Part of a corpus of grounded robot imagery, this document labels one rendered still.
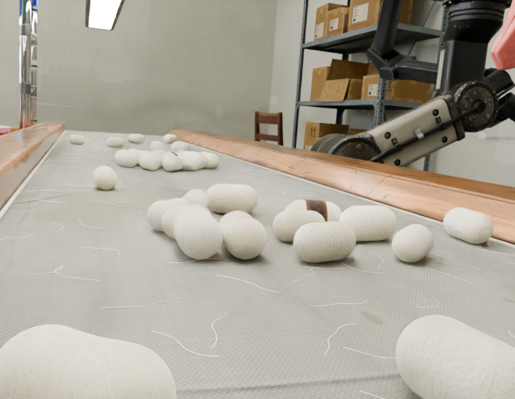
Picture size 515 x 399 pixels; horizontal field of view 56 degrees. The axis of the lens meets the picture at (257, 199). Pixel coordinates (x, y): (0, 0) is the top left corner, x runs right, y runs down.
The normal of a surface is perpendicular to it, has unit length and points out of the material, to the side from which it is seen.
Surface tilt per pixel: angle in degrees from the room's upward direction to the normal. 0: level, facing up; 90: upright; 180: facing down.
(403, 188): 45
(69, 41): 90
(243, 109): 90
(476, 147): 90
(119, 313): 0
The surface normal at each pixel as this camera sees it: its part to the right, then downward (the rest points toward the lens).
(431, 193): -0.61, -0.71
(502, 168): -0.92, -0.01
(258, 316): 0.07, -0.99
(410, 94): 0.36, 0.16
